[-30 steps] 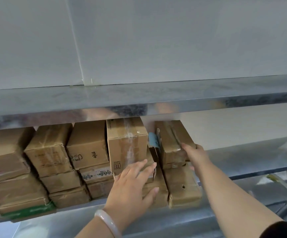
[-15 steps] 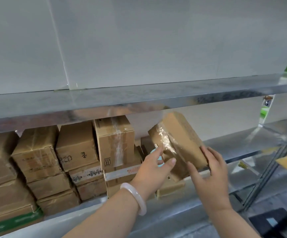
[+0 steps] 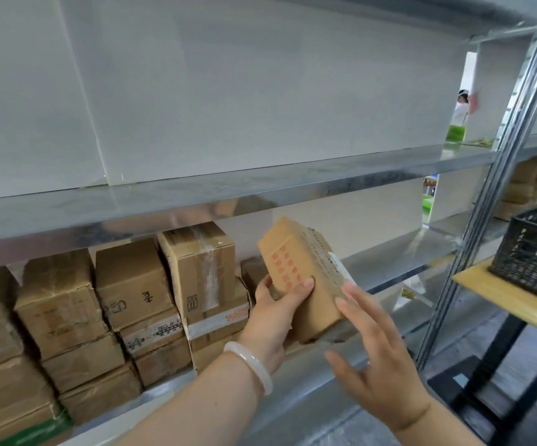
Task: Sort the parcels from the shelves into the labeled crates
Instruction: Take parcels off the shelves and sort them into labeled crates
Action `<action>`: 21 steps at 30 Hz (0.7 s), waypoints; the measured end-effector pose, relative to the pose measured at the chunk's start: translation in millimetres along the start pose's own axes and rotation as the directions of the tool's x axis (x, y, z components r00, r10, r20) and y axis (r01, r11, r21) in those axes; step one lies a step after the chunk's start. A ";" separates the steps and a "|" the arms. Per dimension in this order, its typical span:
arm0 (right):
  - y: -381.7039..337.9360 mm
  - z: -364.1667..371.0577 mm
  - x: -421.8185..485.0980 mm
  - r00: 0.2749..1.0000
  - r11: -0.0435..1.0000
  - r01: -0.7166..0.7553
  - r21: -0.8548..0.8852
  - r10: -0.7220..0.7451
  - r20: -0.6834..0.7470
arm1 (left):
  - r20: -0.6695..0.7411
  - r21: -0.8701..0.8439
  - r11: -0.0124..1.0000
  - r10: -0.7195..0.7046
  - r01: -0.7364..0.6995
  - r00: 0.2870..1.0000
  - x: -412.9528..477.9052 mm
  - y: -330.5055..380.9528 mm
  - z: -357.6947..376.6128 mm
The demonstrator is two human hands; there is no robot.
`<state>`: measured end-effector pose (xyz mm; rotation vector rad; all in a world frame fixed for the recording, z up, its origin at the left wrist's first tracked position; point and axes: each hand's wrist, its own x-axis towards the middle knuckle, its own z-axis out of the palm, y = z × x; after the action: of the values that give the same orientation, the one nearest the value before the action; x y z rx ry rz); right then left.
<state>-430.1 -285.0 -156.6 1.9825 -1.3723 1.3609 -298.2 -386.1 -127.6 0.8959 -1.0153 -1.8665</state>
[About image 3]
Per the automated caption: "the person's right hand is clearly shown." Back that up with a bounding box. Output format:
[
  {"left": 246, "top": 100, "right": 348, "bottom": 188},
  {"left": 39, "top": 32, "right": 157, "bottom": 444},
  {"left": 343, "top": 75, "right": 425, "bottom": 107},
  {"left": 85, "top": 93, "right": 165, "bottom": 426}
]
[{"left": 324, "top": 282, "right": 432, "bottom": 432}]

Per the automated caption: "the black plastic crate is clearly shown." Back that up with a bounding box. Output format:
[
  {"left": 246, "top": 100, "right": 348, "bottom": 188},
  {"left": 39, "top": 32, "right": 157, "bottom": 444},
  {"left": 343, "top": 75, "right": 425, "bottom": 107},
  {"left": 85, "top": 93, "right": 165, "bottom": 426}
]
[{"left": 487, "top": 204, "right": 537, "bottom": 310}]

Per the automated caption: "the person's left forearm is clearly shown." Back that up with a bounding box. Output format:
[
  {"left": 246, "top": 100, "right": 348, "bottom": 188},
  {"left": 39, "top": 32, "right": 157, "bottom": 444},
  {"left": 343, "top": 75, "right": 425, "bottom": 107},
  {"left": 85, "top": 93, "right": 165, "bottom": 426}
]
[{"left": 115, "top": 359, "right": 265, "bottom": 446}]

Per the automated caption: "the metal shelving rack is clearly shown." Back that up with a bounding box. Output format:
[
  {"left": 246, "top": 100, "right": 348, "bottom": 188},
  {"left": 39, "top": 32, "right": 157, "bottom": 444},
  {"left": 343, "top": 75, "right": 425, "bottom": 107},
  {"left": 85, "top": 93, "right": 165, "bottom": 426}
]
[{"left": 0, "top": 0, "right": 537, "bottom": 446}]

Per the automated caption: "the stack of cardboard boxes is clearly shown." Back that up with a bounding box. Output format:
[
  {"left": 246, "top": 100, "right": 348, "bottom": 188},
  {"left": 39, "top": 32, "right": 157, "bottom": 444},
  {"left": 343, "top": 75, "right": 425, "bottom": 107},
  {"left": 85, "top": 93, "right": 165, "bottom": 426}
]
[
  {"left": 0, "top": 221, "right": 272, "bottom": 446},
  {"left": 493, "top": 155, "right": 537, "bottom": 221}
]

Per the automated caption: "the yellow wooden table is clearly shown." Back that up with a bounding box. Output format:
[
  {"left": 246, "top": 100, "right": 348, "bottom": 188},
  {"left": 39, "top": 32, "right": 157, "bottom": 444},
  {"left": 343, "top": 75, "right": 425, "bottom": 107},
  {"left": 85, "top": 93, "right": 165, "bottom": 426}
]
[{"left": 428, "top": 258, "right": 537, "bottom": 446}]

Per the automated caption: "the person's left hand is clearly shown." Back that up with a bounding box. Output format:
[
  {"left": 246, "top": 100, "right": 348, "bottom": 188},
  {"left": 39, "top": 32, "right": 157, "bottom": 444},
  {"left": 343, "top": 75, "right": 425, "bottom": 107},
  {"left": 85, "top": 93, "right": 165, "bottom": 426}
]
[{"left": 238, "top": 276, "right": 316, "bottom": 375}]

